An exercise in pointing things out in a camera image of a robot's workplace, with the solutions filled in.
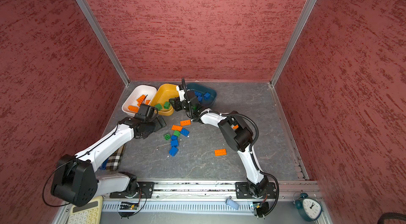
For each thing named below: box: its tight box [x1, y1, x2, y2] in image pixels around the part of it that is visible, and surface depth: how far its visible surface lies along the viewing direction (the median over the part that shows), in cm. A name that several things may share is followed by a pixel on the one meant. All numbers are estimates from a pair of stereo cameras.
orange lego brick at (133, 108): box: [127, 105, 140, 114], surface depth 105 cm
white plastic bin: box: [121, 84, 158, 116], surface depth 109 cm
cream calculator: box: [67, 196, 104, 224], surface depth 67 cm
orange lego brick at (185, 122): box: [180, 119, 191, 127], surface depth 99 cm
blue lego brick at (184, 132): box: [180, 127, 190, 137], surface depth 94 cm
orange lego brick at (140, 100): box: [136, 94, 146, 107], surface depth 109 cm
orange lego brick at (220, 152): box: [214, 148, 227, 157], surface depth 87 cm
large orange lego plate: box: [171, 124, 183, 132], surface depth 97 cm
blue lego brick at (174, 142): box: [170, 138, 180, 148], surface depth 91 cm
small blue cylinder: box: [225, 198, 240, 210], surface depth 70 cm
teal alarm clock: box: [292, 191, 323, 222], surface depth 68 cm
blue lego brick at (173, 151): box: [168, 145, 179, 157], surface depth 88 cm
